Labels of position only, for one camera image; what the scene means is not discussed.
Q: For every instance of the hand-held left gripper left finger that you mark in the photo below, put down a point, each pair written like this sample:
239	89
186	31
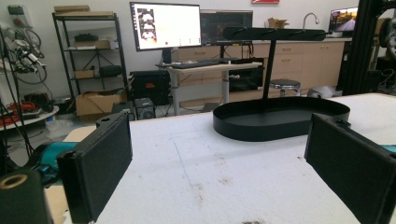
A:
96	165

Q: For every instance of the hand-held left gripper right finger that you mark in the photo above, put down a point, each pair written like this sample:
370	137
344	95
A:
351	161

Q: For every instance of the teal and black tool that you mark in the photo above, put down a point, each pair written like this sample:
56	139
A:
51	155

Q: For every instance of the open cardboard box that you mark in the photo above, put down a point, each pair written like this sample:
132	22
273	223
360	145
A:
98	104

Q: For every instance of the small black speaker box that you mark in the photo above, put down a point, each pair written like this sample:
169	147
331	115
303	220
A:
144	109

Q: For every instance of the grey cloth bundle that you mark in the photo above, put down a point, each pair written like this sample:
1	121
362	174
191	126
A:
323	92

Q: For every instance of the round white side table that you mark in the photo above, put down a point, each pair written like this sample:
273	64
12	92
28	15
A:
29	119

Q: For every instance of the black oval tray stand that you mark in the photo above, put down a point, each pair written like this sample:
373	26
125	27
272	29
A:
274	115

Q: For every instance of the black computer tower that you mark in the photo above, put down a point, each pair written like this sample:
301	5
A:
149	85

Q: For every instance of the round metal stool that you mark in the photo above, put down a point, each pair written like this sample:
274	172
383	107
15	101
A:
285	84

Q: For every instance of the light wooden cabinet counter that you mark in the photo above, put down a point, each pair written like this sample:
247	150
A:
305	62

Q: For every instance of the black metal shelf rack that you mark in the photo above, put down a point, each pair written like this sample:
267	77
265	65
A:
90	53

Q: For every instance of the black keyboard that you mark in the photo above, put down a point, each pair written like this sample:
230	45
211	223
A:
194	64

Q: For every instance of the small landscape-screen monitor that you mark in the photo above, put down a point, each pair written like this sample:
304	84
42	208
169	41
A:
343	19

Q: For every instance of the light wooden standing desk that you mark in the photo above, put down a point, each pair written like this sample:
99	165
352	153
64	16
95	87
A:
214	74

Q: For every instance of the silver curved faucet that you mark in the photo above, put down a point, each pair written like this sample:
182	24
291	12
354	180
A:
309	18

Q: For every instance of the flat cardboard stack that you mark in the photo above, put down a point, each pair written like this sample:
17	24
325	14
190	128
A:
82	11

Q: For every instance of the white-screen computer monitor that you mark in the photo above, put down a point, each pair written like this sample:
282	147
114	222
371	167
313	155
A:
166	26

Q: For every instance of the small brown cardboard box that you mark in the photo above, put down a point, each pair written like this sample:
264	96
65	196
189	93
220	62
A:
277	22

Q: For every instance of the dark-screen computer monitor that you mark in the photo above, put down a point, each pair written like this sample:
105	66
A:
225	26

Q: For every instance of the black aluminium frame post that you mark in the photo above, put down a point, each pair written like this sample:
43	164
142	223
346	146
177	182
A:
361	46

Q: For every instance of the red wall sign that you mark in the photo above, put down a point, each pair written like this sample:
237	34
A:
265	1

